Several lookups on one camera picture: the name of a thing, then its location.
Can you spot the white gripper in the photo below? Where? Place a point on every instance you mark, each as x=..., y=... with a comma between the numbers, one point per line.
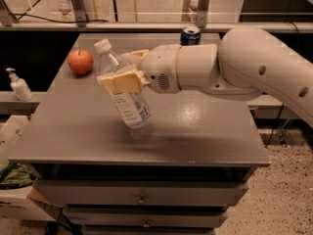
x=160, y=68

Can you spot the clear bottle with blue label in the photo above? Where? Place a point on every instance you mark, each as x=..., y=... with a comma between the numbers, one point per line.
x=131, y=106

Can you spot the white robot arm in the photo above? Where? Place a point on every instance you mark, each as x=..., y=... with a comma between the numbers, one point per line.
x=246, y=63

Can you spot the white pump dispenser bottle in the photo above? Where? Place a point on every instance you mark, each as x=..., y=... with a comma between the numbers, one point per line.
x=19, y=86

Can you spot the red apple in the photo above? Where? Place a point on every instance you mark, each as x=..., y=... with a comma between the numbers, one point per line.
x=80, y=61

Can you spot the blue soda can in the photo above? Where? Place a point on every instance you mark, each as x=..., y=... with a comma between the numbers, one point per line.
x=190, y=35

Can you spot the grey drawer cabinet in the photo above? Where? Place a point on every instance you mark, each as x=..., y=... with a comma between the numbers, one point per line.
x=77, y=134

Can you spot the white cardboard box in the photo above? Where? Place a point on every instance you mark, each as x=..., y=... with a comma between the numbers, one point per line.
x=16, y=180

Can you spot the top drawer with knob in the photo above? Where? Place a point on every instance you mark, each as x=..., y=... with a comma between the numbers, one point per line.
x=135, y=193

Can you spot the drawer with knob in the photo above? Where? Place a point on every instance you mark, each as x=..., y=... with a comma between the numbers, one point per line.
x=135, y=193
x=147, y=217

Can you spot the metal frame rail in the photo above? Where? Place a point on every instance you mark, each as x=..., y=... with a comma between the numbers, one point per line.
x=155, y=27

